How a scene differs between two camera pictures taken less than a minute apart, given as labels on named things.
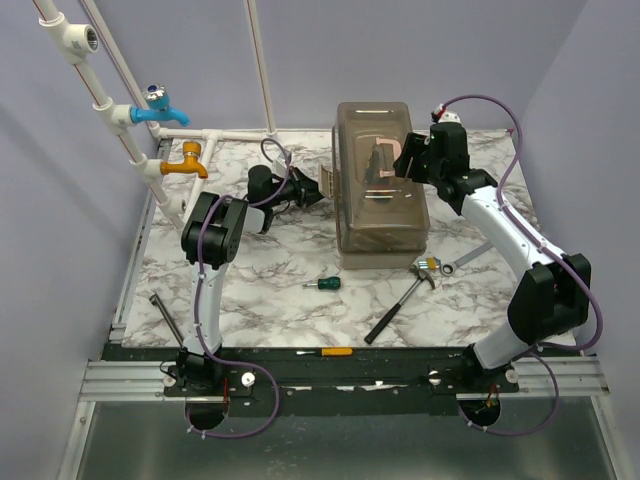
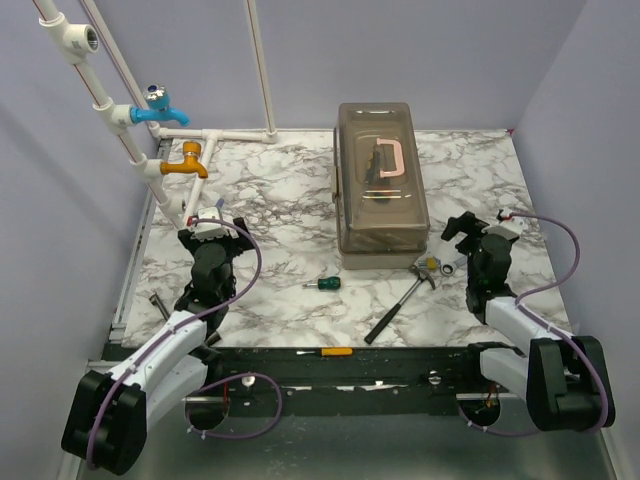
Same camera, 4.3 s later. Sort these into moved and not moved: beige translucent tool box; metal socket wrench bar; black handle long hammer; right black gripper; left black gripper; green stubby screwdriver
Moved: left black gripper; right black gripper
Not moved: black handle long hammer; beige translucent tool box; green stubby screwdriver; metal socket wrench bar
